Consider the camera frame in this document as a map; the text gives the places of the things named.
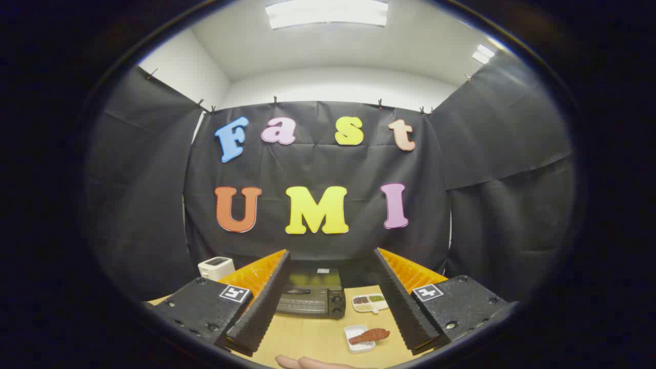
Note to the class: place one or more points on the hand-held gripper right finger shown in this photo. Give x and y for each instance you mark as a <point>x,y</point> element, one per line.
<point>402,302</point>

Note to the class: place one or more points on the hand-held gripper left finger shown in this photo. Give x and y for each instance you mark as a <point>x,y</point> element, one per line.
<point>266,302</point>

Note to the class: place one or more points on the red meat piece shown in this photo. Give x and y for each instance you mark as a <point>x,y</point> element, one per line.
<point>371,335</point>

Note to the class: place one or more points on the black toaster oven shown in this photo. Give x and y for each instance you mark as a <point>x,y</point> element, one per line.
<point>312,300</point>

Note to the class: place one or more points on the white bread toaster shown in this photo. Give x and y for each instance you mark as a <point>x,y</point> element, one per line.
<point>215,267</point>

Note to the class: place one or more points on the white divided snack plate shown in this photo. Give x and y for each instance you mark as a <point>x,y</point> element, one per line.
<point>370,303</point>

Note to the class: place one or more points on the white rectangular dish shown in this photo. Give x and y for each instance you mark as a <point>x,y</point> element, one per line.
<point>360,349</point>

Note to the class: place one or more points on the small ceiling light panel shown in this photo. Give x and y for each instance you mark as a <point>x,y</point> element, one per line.
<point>483,53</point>

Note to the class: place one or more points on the large ceiling light panel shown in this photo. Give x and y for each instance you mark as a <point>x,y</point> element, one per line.
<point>328,13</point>

